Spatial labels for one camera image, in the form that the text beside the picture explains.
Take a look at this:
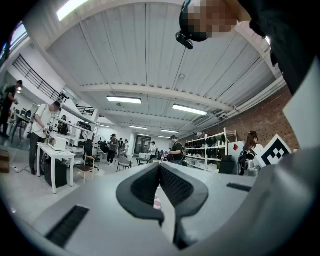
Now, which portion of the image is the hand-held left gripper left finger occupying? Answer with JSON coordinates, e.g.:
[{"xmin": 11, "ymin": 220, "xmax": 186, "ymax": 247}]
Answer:
[{"xmin": 116, "ymin": 162, "xmax": 166, "ymax": 227}]

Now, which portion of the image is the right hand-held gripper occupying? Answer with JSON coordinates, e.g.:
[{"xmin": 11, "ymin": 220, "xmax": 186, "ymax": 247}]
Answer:
[{"xmin": 259, "ymin": 133, "xmax": 293, "ymax": 166}]

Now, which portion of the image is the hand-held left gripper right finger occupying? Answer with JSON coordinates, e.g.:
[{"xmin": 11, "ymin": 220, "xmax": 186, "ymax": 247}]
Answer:
[{"xmin": 159, "ymin": 162, "xmax": 210, "ymax": 251}]

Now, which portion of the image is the pink white checkered tablecloth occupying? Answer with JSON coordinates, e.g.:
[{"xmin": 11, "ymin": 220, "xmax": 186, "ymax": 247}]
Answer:
[{"xmin": 153, "ymin": 194, "xmax": 164, "ymax": 211}]

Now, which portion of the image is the grey chair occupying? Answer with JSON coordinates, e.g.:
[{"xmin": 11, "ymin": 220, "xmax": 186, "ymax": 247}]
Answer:
[{"xmin": 116, "ymin": 155, "xmax": 133, "ymax": 173}]

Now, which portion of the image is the white board with red diamond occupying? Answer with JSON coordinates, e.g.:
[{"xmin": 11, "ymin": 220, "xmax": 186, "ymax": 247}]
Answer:
[{"xmin": 227, "ymin": 140, "xmax": 245, "ymax": 161}]

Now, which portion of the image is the white shelf unit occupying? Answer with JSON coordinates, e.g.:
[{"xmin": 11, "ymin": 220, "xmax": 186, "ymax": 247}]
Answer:
[{"xmin": 185, "ymin": 127, "xmax": 238, "ymax": 173}]

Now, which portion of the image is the black bin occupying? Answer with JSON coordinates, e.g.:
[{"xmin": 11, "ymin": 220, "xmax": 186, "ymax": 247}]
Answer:
[{"xmin": 218, "ymin": 155, "xmax": 236, "ymax": 175}]

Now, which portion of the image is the wooden chair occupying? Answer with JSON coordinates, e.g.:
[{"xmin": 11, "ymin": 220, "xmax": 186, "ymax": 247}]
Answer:
[{"xmin": 74, "ymin": 154, "xmax": 97, "ymax": 184}]

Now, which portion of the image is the black standing fan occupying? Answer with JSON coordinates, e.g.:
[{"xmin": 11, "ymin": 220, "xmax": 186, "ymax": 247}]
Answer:
[{"xmin": 94, "ymin": 135, "xmax": 109, "ymax": 162}]

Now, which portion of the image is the long ceiling light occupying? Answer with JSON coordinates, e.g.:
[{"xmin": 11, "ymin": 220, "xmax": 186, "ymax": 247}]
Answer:
[
  {"xmin": 56, "ymin": 0, "xmax": 91, "ymax": 22},
  {"xmin": 172, "ymin": 104, "xmax": 209, "ymax": 117},
  {"xmin": 106, "ymin": 95, "xmax": 143, "ymax": 105}
]

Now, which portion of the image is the black box under table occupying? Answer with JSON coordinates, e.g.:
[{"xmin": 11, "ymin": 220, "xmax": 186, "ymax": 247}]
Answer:
[{"xmin": 44, "ymin": 158, "xmax": 68, "ymax": 189}]

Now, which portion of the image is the white table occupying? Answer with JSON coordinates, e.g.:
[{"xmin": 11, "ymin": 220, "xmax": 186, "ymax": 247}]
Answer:
[{"xmin": 36, "ymin": 141, "xmax": 77, "ymax": 195}]

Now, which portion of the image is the white microwave oven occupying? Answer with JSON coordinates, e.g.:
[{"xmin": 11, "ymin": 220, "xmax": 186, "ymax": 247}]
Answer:
[{"xmin": 47, "ymin": 135, "xmax": 68, "ymax": 152}]

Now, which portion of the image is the person's black upper clothing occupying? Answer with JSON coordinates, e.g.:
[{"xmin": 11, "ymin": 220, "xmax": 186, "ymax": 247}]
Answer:
[{"xmin": 237, "ymin": 0, "xmax": 320, "ymax": 96}]

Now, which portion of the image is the wooden step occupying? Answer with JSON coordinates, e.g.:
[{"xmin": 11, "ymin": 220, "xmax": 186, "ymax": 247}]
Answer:
[{"xmin": 0, "ymin": 149, "xmax": 11, "ymax": 174}]

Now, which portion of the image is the person's head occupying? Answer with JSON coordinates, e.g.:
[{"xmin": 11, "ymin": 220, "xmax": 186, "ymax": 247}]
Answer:
[{"xmin": 179, "ymin": 0, "xmax": 240, "ymax": 42}]

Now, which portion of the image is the black railing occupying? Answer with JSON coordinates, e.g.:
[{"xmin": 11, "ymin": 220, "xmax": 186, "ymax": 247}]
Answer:
[{"xmin": 12, "ymin": 54, "xmax": 63, "ymax": 101}]

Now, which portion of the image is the black head-worn camera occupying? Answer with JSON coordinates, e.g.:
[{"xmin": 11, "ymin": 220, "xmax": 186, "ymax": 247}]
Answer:
[{"xmin": 175, "ymin": 31, "xmax": 195, "ymax": 51}]

